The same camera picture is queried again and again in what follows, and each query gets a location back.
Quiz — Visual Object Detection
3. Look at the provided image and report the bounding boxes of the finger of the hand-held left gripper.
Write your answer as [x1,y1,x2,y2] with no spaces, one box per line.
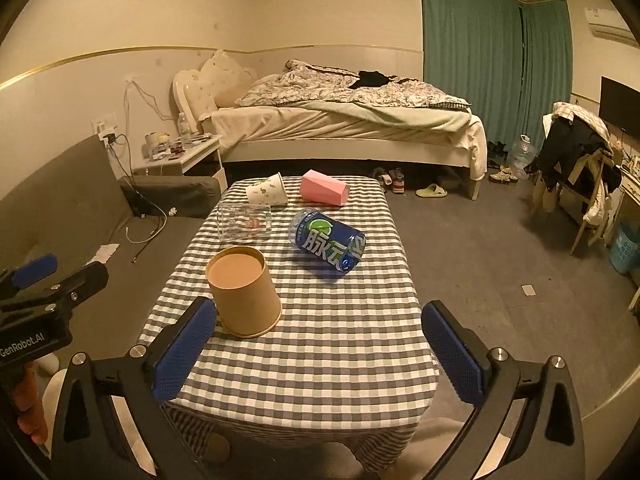
[0,263,110,318]
[0,253,59,306]

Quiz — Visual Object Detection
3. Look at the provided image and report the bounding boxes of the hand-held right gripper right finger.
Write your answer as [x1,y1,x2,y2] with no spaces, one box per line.
[421,300,586,480]

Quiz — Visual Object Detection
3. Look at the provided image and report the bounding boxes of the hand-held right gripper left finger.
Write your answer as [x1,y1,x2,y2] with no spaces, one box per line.
[50,296,218,480]

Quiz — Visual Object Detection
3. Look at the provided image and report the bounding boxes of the brown paper cup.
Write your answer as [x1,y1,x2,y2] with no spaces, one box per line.
[205,246,283,339]

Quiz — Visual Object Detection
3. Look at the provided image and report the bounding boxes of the clear plastic cup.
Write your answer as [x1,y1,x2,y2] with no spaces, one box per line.
[218,203,272,250]

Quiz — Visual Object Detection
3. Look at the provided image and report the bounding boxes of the white printed paper cup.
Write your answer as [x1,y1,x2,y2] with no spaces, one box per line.
[245,172,289,207]

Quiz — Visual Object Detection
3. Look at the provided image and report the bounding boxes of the pink cup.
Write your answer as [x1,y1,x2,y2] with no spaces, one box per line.
[300,170,350,208]

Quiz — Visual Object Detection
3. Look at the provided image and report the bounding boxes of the person's left hand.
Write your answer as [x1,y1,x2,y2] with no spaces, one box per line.
[9,370,50,447]

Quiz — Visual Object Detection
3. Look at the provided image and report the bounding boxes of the white tissue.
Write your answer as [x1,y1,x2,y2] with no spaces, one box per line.
[91,243,121,264]

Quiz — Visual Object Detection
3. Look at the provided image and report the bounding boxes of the grey sofa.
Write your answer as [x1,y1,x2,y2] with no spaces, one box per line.
[0,133,223,363]

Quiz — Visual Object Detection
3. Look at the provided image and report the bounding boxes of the grey checked tablecloth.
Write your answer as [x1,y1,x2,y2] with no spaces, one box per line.
[137,176,441,466]

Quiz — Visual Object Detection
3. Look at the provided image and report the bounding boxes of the blue plastic drink bottle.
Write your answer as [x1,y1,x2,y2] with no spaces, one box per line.
[289,207,367,277]

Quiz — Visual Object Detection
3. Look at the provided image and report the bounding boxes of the white nightstand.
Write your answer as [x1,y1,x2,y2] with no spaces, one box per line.
[132,135,226,196]

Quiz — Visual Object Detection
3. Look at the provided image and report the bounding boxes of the pair of sneakers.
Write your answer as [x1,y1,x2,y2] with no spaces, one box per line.
[372,167,407,195]

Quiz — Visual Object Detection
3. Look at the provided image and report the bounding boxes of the blue waste bin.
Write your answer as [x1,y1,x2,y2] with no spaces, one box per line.
[607,222,640,276]

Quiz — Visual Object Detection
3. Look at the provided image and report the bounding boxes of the wooden chair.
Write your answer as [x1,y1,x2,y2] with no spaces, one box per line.
[531,152,623,257]

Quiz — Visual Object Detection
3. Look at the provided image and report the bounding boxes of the dark shoes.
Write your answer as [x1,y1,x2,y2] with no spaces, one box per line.
[487,140,512,168]

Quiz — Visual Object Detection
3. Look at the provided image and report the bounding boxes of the large water jug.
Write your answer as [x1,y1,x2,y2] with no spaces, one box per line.
[510,134,539,179]

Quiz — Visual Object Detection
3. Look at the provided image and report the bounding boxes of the cream tufted headboard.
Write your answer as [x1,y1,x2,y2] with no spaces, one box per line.
[172,67,221,122]

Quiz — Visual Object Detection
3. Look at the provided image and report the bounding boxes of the white desk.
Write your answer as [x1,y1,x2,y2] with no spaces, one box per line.
[602,157,640,246]

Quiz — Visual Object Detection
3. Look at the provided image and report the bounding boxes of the black jacket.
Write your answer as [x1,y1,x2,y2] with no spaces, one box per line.
[537,119,622,192]

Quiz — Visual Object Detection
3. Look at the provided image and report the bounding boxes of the white bed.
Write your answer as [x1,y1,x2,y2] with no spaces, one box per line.
[172,59,488,199]

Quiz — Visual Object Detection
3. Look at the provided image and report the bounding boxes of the cream pillow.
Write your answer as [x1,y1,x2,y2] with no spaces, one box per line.
[200,50,257,109]

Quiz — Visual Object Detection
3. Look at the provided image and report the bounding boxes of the plaid shirt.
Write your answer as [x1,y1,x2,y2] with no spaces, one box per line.
[551,101,614,157]

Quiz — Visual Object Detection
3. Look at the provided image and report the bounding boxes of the floral quilt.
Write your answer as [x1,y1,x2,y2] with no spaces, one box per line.
[235,59,473,111]

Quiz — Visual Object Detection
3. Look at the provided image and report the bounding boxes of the black garment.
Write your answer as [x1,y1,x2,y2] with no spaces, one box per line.
[350,70,392,90]

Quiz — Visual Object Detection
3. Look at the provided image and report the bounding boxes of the black television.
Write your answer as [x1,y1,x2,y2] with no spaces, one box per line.
[600,76,640,134]

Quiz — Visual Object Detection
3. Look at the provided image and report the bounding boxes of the green curtain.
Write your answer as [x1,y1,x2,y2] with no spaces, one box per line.
[419,0,525,147]
[520,0,574,150]

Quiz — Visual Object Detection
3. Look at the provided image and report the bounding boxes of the white air conditioner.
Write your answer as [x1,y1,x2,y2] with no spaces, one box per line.
[582,6,639,44]

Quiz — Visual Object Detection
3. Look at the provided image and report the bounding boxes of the black charger cable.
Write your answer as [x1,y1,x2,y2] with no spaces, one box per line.
[114,134,153,218]

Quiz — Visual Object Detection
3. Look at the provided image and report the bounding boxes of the wall socket with charger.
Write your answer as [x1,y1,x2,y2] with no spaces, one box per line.
[92,117,120,145]

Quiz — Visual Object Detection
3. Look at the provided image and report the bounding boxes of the white wall cable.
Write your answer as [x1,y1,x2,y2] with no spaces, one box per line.
[123,76,177,122]

